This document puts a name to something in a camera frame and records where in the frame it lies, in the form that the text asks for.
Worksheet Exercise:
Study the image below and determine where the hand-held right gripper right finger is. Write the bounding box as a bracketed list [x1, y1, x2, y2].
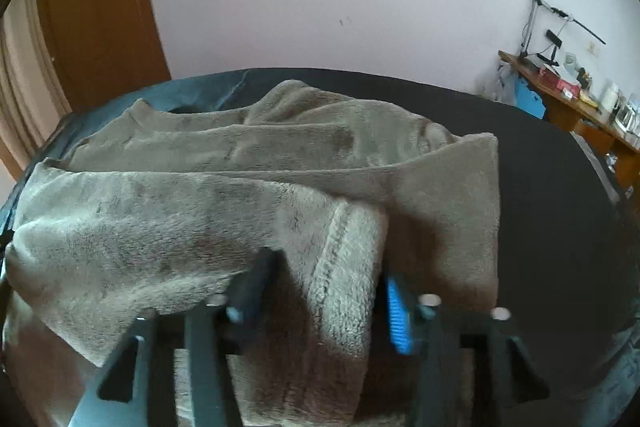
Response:
[385, 276, 551, 427]

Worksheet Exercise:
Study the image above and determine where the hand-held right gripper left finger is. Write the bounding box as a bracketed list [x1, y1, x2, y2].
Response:
[67, 247, 279, 427]

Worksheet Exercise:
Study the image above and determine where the brown fleece garment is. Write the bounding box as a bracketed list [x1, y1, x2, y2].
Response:
[2, 79, 502, 427]

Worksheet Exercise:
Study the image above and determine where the wooden desk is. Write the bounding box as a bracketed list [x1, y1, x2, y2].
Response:
[497, 49, 640, 190]

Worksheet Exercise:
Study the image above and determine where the red box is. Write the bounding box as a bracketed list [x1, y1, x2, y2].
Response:
[542, 74, 581, 98]

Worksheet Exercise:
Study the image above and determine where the beige curtain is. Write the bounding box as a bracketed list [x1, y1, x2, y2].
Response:
[0, 0, 73, 180]

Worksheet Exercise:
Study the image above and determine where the white thermos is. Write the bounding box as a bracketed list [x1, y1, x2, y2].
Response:
[601, 82, 621, 115]

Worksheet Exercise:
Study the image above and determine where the black phone stand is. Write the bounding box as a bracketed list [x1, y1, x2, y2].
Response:
[537, 29, 563, 66]

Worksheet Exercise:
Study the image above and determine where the desk lamp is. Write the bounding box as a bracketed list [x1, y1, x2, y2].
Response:
[520, 0, 608, 60]

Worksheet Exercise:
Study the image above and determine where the wooden wall panel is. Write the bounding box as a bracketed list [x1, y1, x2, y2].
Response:
[32, 0, 172, 115]

